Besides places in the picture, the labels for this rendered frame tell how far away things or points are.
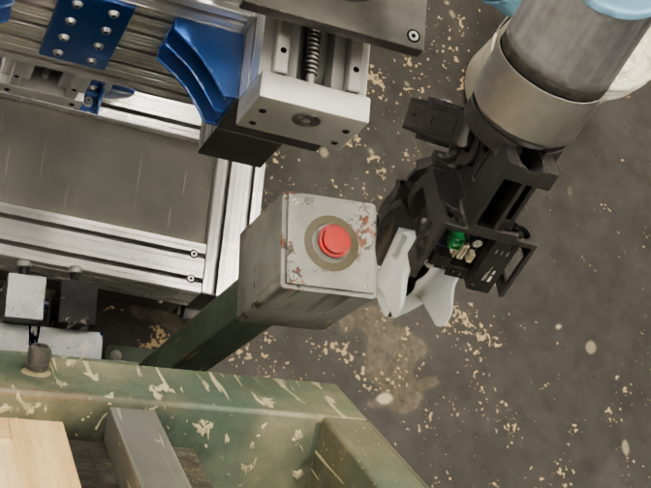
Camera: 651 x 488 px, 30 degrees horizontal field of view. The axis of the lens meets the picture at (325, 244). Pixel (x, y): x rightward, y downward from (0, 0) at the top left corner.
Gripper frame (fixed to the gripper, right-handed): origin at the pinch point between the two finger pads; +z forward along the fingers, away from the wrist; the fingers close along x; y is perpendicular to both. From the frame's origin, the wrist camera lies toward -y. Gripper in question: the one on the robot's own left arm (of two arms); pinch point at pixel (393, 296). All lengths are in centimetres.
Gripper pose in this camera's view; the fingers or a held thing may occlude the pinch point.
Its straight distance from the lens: 93.8
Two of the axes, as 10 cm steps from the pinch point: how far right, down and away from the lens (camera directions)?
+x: 9.3, 2.2, 3.1
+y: 0.8, 6.9, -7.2
